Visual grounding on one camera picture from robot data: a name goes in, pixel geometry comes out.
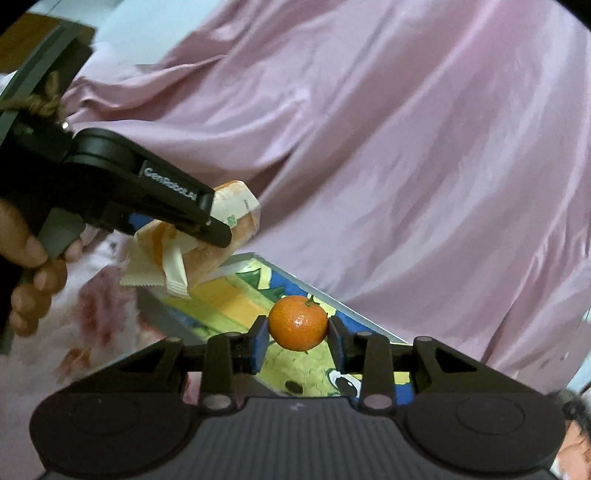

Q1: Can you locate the grey cardboard tray box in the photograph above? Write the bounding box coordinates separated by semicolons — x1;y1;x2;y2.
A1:
136;253;405;399

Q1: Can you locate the floral bed sheet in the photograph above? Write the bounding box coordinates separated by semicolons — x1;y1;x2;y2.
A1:
1;229;164;479

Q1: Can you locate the left hand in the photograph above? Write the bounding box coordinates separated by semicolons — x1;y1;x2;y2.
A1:
1;200;83;337

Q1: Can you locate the pink satin curtain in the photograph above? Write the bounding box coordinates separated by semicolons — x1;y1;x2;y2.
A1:
64;1;590;392

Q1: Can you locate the small orange tangerine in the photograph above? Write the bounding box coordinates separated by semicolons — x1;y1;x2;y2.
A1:
267;296;329;352

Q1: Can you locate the orange white snack packet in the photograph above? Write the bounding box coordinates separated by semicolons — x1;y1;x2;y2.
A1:
120;180;260;298

